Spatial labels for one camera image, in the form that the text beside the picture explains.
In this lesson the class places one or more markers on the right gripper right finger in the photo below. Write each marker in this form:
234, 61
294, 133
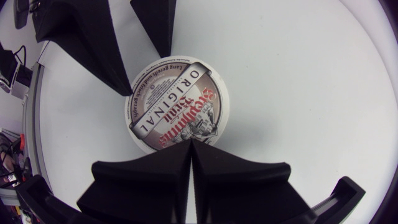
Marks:
242, 193

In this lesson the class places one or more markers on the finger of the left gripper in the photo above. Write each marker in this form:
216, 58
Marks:
160, 21
84, 37

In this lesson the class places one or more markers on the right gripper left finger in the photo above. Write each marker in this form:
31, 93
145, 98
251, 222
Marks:
146, 189

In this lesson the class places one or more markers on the round white coaster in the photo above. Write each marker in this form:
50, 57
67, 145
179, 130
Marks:
177, 102

